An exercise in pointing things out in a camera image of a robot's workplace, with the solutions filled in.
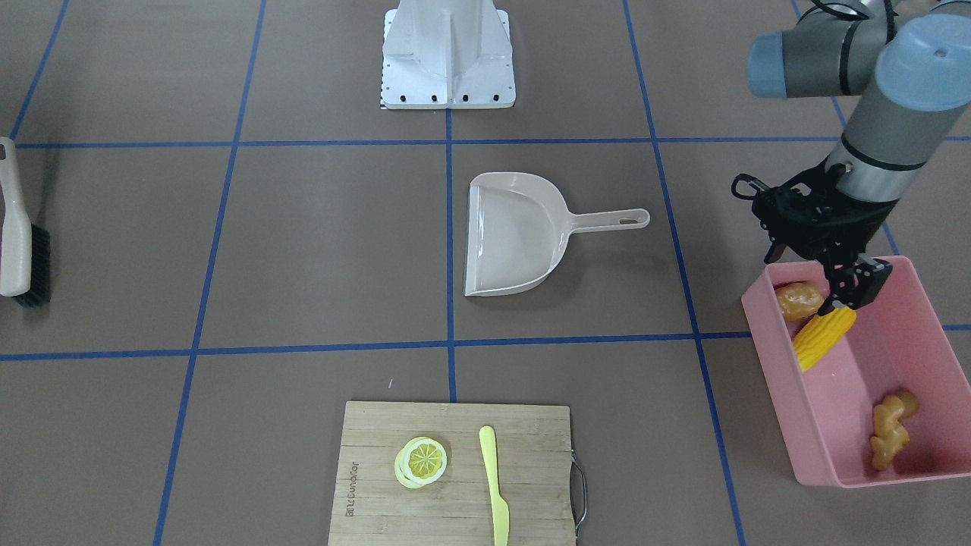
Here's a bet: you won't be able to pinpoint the brown toy potato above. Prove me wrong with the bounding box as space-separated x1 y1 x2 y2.
774 282 825 322

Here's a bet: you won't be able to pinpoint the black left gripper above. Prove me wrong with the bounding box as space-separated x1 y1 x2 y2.
732 163 896 315

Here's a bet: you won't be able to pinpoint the yellow toy lemon slices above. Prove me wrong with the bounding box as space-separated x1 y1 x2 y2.
392 438 448 488

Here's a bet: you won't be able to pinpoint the yellow toy corn cob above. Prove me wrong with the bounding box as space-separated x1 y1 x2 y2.
792 307 859 372

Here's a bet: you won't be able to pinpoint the tan toy ginger root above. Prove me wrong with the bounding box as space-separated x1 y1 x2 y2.
869 391 920 472

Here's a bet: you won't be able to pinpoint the beige hand brush black bristles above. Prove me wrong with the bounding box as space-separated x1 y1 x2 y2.
1 136 51 309

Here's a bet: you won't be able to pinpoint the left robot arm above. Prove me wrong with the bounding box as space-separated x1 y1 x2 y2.
731 1 970 315

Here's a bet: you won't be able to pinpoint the bamboo cutting board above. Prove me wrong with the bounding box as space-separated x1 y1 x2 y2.
327 401 577 545

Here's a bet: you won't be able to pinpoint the beige plastic dustpan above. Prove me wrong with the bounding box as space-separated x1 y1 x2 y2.
464 172 651 297

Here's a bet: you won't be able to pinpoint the yellow plastic knife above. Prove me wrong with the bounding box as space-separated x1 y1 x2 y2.
479 425 512 545

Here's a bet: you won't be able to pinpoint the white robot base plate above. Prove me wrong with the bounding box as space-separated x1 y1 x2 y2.
379 1 517 110

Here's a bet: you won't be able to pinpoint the pink plastic bin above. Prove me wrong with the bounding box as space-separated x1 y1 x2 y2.
741 256 970 488

